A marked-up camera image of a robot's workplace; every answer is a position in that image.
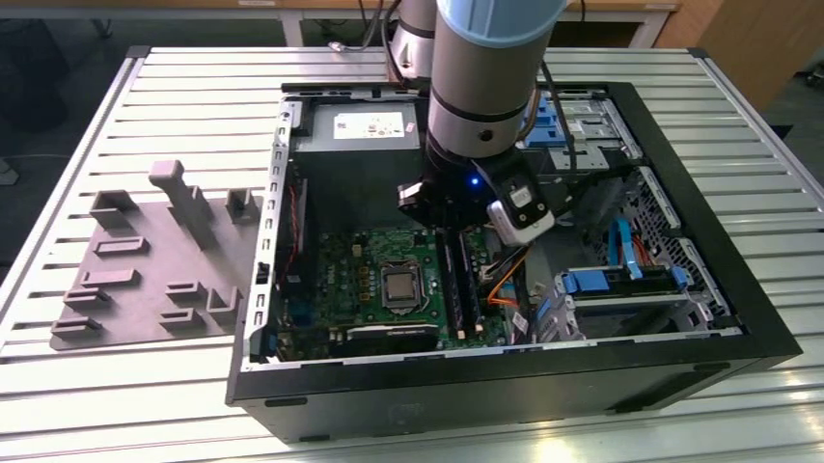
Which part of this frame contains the blue flat wire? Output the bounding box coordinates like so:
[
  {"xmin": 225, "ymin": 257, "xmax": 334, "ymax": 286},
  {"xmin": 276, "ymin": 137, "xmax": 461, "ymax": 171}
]
[{"xmin": 606, "ymin": 217, "xmax": 646, "ymax": 281}]

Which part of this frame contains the blue expansion slot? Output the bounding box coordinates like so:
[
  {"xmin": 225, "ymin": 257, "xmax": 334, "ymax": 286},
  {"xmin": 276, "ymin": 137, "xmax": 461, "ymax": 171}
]
[{"xmin": 287, "ymin": 299, "xmax": 311, "ymax": 332}]

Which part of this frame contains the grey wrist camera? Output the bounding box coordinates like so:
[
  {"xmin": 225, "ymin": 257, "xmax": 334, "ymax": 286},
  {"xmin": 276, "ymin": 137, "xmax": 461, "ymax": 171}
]
[{"xmin": 485, "ymin": 177, "xmax": 555, "ymax": 248}]

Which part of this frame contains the metal disk bay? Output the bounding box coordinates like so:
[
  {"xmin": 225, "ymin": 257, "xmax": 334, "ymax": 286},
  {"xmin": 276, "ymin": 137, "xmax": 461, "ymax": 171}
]
[{"xmin": 553, "ymin": 288, "xmax": 709, "ymax": 339}]

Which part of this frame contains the orange wire bundle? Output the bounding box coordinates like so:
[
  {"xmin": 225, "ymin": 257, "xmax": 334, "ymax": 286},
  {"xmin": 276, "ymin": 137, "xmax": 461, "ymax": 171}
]
[{"xmin": 485, "ymin": 274, "xmax": 519, "ymax": 308}]

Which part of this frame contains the metal socket cover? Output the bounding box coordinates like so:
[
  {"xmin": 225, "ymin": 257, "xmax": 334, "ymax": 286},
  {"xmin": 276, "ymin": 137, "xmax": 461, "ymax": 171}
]
[{"xmin": 378, "ymin": 259, "xmax": 426, "ymax": 314}]

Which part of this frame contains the green motherboard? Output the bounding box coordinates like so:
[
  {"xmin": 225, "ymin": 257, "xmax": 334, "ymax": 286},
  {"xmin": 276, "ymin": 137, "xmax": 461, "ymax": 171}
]
[{"xmin": 268, "ymin": 224, "xmax": 517, "ymax": 361}]

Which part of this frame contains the metal drive cage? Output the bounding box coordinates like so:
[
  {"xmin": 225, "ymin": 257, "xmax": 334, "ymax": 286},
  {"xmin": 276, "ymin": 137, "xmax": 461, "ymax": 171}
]
[{"xmin": 514, "ymin": 91, "xmax": 645, "ymax": 204}]

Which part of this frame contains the hard disk in blue carrier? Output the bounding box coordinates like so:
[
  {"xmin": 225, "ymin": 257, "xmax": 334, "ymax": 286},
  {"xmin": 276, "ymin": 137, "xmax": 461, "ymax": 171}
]
[{"xmin": 555, "ymin": 267, "xmax": 690, "ymax": 298}]

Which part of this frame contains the thin red wire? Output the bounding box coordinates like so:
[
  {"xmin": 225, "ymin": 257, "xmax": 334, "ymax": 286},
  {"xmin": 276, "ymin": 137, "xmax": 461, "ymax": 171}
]
[{"xmin": 286, "ymin": 181, "xmax": 304, "ymax": 271}]

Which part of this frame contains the black camera cable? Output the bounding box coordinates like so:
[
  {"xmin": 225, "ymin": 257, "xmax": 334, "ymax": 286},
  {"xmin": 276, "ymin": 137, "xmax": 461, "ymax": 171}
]
[{"xmin": 531, "ymin": 60, "xmax": 578, "ymax": 216}]

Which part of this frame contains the silver CPU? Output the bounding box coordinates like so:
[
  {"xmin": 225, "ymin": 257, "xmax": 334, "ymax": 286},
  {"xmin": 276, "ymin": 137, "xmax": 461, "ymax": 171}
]
[{"xmin": 383, "ymin": 275, "xmax": 419, "ymax": 299}]

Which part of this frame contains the black camera bracket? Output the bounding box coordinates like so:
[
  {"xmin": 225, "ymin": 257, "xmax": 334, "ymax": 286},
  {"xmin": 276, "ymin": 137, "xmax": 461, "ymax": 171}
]
[{"xmin": 474, "ymin": 157, "xmax": 550, "ymax": 218}]

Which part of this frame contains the grey parts rack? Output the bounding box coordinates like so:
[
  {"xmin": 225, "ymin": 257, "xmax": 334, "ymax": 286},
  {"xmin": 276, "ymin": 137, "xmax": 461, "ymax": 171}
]
[{"xmin": 48, "ymin": 159, "xmax": 267, "ymax": 351}]

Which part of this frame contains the black white wire bundle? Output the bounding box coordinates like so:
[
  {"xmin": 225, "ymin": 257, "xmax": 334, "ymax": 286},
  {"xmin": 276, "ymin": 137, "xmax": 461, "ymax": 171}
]
[{"xmin": 479, "ymin": 245, "xmax": 539, "ymax": 281}]

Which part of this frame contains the black cable with silver plug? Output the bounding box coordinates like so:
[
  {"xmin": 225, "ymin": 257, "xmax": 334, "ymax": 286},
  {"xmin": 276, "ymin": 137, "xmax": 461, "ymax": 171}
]
[{"xmin": 327, "ymin": 0, "xmax": 404, "ymax": 52}]

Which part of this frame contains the black graphics card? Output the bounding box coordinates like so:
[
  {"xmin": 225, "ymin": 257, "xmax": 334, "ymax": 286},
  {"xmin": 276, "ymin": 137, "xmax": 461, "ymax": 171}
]
[{"xmin": 328, "ymin": 321, "xmax": 440, "ymax": 359}]

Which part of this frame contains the grey power supply unit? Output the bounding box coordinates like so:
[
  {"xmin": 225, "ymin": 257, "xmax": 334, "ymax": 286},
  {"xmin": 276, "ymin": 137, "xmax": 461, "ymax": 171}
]
[{"xmin": 292, "ymin": 101, "xmax": 430, "ymax": 231}]

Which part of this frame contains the brown wooden cabinet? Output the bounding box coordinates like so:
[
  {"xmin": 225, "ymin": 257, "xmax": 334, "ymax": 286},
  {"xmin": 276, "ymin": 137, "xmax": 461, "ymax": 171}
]
[{"xmin": 653, "ymin": 0, "xmax": 824, "ymax": 113}]

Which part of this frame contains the black flat cable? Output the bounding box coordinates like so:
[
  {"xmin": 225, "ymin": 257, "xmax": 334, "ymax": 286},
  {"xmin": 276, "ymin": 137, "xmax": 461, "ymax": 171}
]
[{"xmin": 526, "ymin": 163, "xmax": 635, "ymax": 252}]

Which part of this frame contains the blue plastic drive bracket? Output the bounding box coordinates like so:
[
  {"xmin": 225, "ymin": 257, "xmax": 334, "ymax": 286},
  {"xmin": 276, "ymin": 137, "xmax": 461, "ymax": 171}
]
[{"xmin": 521, "ymin": 91, "xmax": 571, "ymax": 149}]

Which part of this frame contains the black PC case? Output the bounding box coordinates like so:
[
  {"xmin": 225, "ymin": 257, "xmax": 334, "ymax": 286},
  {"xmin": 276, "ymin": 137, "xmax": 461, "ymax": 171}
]
[{"xmin": 223, "ymin": 80, "xmax": 805, "ymax": 444}]

